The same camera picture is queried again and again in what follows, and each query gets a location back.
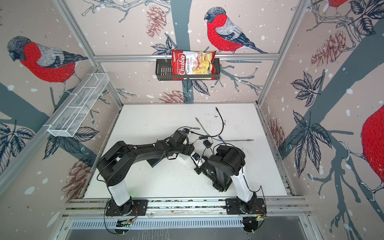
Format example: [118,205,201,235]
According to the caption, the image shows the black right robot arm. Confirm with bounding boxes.
[191,144,257,213]

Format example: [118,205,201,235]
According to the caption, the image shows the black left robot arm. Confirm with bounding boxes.
[97,130,195,207]

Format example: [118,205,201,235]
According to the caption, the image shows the red cassava chips bag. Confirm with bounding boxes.
[171,50,217,76]

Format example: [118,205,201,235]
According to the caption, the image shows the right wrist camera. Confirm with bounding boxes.
[191,152,206,168]

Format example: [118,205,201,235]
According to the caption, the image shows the black ethernet cable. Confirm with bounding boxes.
[191,107,226,138]

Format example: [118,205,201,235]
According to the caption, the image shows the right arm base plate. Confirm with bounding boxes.
[225,197,268,216]

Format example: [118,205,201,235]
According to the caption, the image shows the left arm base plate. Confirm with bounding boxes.
[105,199,148,217]

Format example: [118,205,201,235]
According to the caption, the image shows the black wall basket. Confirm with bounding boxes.
[155,59,221,81]

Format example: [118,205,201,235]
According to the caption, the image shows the white wire mesh shelf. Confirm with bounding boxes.
[48,73,110,137]

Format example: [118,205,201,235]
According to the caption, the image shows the aluminium mounting rail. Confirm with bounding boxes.
[62,196,312,218]

